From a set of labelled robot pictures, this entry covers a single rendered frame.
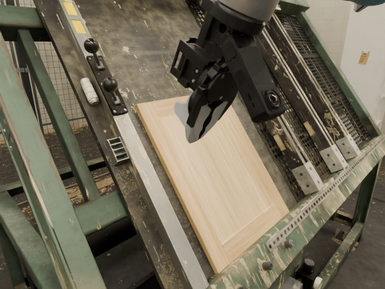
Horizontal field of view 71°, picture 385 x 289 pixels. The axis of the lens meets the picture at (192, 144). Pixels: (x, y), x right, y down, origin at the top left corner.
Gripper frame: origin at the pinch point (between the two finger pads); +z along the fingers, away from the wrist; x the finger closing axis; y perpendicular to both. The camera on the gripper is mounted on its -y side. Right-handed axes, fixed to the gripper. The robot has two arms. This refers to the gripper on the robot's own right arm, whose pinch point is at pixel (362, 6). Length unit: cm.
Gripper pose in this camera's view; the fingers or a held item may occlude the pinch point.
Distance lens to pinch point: 72.5
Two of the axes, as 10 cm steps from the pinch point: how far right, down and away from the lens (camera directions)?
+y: -3.7, -5.7, 7.3
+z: -4.2, 8.0, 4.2
